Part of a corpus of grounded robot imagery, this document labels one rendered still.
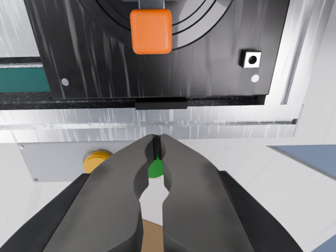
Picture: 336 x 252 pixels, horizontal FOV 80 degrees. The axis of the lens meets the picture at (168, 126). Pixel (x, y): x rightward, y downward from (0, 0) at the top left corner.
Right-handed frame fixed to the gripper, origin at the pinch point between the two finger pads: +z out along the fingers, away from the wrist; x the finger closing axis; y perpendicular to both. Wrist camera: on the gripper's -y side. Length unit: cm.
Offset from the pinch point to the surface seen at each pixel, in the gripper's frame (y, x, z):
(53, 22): -6.5, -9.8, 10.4
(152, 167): 10.7, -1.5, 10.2
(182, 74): -1.4, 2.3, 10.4
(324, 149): 77, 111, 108
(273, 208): 32.6, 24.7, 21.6
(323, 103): 6.6, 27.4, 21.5
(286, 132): 6.5, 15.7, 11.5
